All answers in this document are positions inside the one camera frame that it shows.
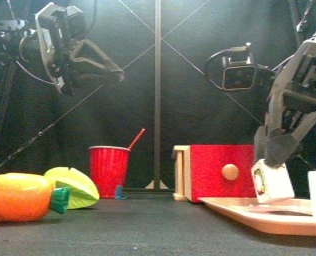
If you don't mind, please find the vertical metal frame pole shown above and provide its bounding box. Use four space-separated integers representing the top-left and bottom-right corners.
144 0 171 192

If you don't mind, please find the white sushi roll piece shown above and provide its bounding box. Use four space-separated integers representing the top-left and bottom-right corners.
250 158 296 205

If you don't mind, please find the orange toy carrot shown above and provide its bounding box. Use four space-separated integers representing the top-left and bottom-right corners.
0 172 72 224

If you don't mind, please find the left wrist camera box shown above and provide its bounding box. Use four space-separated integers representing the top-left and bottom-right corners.
52 4 89 40

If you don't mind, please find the black camera cable loop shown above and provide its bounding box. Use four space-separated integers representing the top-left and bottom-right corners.
203 48 234 92

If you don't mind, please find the yellow-green toy leaf vegetable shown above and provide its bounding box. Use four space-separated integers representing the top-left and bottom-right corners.
42 166 101 211

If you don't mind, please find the red drinking straw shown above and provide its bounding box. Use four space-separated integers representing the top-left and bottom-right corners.
127 127 147 151

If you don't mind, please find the red plastic cup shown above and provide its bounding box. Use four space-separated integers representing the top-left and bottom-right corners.
87 145 132 200

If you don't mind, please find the light wooden tray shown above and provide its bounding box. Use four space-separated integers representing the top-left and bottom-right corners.
196 195 316 238

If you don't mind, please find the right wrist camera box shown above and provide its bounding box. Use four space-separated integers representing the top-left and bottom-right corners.
219 45 259 92

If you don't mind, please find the red wooden drawer box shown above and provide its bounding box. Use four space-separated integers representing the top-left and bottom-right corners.
171 143 258 204

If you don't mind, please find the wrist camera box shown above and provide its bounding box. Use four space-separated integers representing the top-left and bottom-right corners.
52 4 89 40
219 45 259 92

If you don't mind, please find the small blue toy piece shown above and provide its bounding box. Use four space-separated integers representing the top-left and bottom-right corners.
113 185 128 201

